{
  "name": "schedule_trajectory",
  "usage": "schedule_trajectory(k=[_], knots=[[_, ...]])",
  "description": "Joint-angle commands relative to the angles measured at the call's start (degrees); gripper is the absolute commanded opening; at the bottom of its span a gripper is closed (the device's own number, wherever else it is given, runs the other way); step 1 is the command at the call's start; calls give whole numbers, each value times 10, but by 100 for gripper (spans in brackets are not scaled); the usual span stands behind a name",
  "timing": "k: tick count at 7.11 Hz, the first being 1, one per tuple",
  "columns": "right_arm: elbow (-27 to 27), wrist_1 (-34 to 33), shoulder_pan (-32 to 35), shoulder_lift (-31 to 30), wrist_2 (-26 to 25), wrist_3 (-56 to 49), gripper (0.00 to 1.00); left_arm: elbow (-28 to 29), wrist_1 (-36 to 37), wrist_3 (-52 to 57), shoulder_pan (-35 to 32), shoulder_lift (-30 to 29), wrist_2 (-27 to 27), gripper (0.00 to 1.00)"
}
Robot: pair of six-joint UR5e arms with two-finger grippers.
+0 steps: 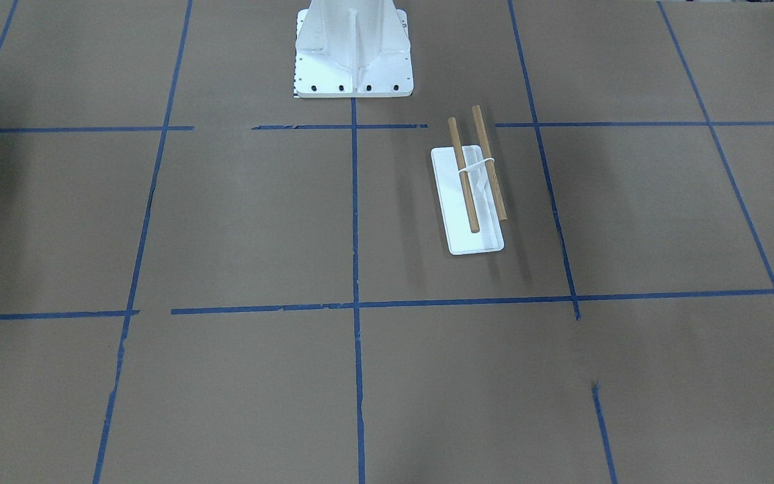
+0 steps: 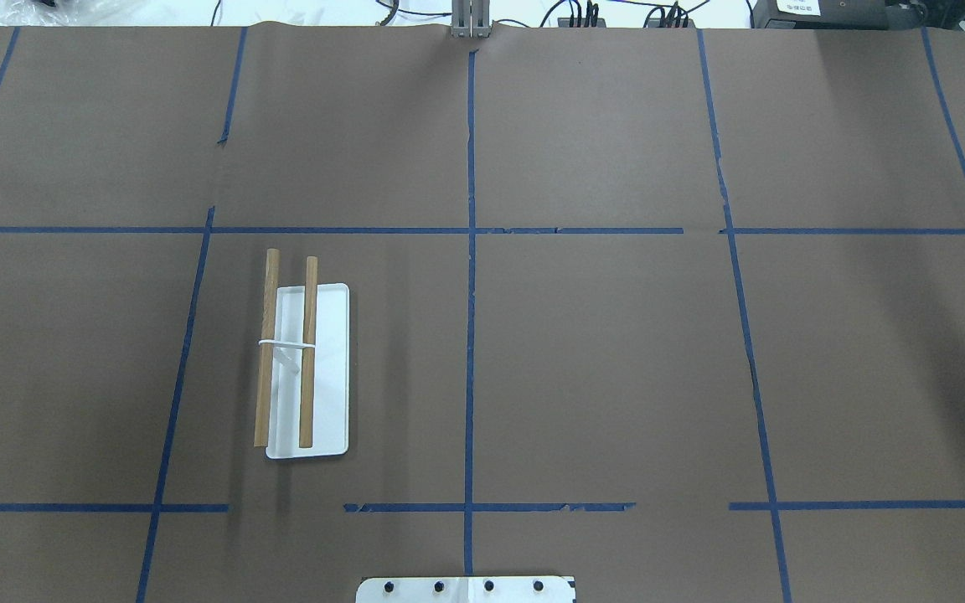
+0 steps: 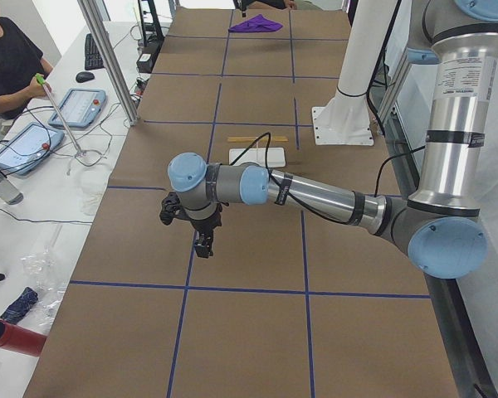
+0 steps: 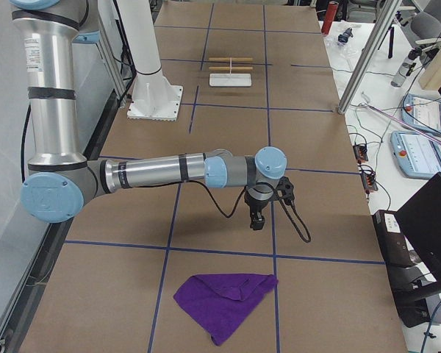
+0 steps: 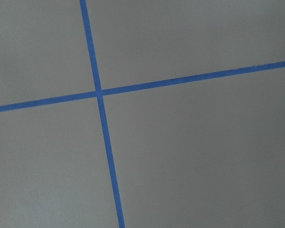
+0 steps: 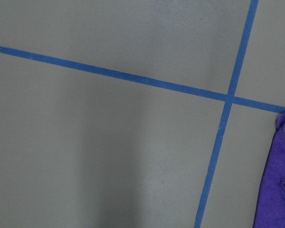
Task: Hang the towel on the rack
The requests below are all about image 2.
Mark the white towel rack base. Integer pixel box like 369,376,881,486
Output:
266,283,351,461

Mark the inner wooden rack rod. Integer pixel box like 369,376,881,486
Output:
298,255,319,449

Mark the wooden rack rod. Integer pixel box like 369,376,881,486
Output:
298,255,319,449
254,249,280,449

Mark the outer wooden rack rod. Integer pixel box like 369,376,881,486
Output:
254,249,280,449

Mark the black computer box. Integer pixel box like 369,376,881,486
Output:
751,0,936,31

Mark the white rack crossbar post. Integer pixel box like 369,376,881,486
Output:
258,339,315,374

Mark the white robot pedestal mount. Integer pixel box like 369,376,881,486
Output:
355,575,577,602

